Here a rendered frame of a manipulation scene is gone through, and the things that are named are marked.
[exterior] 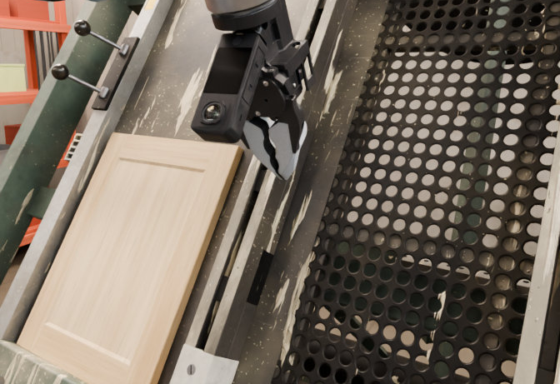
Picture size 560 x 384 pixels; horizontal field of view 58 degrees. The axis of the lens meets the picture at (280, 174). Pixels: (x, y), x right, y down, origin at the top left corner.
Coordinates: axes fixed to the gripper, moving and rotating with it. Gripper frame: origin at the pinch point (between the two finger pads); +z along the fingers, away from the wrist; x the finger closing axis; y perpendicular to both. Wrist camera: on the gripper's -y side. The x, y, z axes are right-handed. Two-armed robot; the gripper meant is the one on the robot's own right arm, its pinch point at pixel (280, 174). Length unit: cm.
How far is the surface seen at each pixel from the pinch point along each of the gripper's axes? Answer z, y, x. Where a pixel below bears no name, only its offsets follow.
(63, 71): 1, 29, 70
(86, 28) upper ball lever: -4, 39, 69
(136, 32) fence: 2, 49, 65
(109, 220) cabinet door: 25, 9, 51
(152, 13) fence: -1, 54, 62
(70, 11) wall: 63, 249, 337
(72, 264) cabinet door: 31, 0, 57
